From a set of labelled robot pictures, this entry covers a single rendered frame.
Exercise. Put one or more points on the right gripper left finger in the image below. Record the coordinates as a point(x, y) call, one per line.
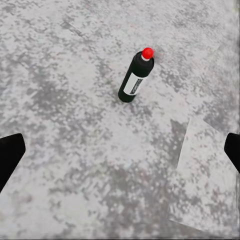
point(12, 149)

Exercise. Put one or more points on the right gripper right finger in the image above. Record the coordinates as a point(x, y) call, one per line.
point(232, 149)

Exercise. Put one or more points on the insectifuge atomizer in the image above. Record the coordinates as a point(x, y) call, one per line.
point(137, 74)

